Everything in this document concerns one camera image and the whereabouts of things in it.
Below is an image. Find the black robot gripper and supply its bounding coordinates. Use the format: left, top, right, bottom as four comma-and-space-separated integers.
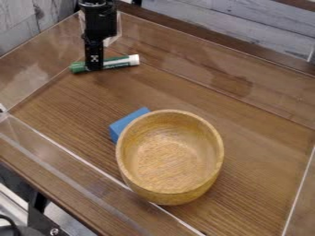
79, 0, 118, 71

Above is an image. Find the green and white marker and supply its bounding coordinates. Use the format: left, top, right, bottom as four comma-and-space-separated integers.
70, 54, 140, 74

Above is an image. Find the brown wooden bowl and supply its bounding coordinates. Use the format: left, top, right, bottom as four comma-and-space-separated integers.
116, 110, 224, 206

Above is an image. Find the blue rectangular block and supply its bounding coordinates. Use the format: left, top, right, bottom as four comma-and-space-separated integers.
108, 107, 150, 143

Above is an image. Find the black metal table frame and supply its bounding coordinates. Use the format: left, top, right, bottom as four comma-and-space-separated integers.
27, 192, 71, 236

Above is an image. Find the black cable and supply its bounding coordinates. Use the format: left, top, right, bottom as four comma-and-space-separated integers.
0, 214, 23, 236

